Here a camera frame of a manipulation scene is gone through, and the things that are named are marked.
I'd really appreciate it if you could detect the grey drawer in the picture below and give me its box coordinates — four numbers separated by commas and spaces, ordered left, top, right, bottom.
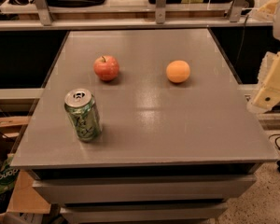
33, 175, 256, 204
61, 203, 227, 224

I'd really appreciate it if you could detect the red apple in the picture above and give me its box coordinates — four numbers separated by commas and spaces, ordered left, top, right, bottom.
93, 55, 119, 81

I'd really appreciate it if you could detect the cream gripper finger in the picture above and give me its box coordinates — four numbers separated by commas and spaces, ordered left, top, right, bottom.
250, 51, 280, 110

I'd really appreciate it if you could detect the grey lower drawer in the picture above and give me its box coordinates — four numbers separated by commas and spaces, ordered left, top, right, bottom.
61, 203, 227, 224

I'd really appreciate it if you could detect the green plastic bag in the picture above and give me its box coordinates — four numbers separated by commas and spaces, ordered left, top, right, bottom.
0, 154, 20, 195

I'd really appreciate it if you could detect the green soda can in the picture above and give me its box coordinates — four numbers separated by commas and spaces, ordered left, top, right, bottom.
64, 88, 102, 142

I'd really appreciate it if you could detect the cardboard box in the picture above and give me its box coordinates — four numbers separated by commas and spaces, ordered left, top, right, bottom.
0, 116, 51, 224

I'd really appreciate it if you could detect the metal shelf rail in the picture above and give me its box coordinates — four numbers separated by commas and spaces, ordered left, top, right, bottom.
0, 0, 273, 31

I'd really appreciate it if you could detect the orange fruit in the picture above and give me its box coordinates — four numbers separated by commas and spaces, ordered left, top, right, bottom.
166, 60, 190, 83

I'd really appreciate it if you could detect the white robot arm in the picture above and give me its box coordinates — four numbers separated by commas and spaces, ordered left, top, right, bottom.
247, 0, 280, 113

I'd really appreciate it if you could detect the grey upper drawer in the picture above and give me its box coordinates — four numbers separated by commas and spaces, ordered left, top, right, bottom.
33, 175, 256, 204

